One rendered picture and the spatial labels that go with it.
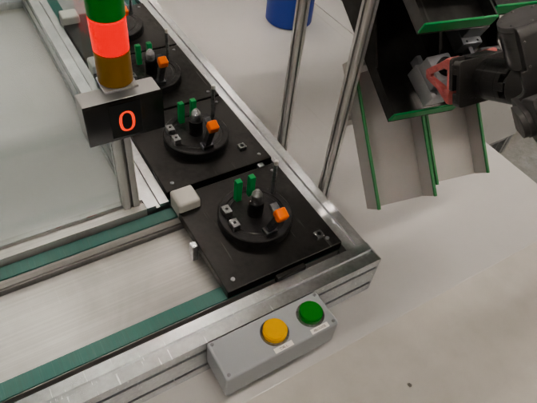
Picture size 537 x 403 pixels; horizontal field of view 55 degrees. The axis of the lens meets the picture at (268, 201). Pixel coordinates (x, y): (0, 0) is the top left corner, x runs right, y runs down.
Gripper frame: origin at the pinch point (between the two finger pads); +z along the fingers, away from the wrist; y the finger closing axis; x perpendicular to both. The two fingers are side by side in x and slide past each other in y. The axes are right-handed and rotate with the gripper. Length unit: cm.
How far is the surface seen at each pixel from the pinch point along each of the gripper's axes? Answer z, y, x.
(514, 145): 126, -163, 86
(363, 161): 13.2, 6.7, 17.0
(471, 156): 13.5, -20.5, 23.4
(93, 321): 15, 61, 32
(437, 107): 2.6, -1.5, 6.6
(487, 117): 101, -117, 54
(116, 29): 8.4, 46.6, -13.4
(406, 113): 3.0, 4.7, 6.3
